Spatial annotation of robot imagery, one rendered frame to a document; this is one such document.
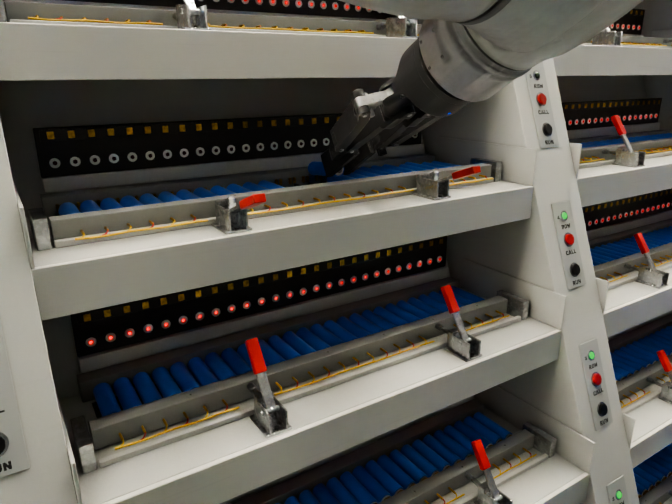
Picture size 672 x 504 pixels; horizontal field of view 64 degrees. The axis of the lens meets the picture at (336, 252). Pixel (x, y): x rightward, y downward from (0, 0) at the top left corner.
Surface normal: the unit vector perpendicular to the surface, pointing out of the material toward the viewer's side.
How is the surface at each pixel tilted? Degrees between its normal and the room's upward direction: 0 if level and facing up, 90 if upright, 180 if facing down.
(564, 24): 163
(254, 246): 111
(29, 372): 90
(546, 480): 21
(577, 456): 90
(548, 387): 90
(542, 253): 90
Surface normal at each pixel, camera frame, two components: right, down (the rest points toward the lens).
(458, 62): -0.58, 0.65
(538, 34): 0.00, 0.98
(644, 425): 0.00, -0.95
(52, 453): 0.50, -0.09
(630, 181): 0.54, 0.26
